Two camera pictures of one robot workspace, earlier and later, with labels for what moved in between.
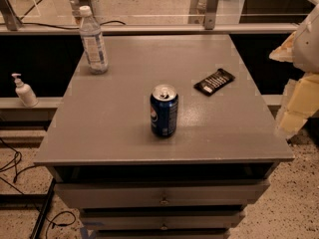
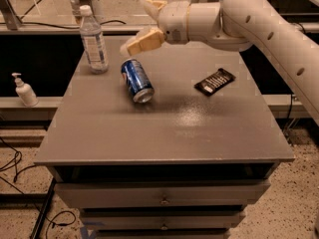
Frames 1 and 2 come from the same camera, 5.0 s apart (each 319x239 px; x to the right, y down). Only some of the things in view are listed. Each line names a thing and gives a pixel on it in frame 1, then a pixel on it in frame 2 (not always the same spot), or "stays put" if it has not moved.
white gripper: (307, 49) → (173, 21)
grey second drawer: (161, 219) stays put
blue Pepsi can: (163, 111) → (139, 82)
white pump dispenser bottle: (25, 93) stays put
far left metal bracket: (10, 17) stays put
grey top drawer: (159, 194) stays put
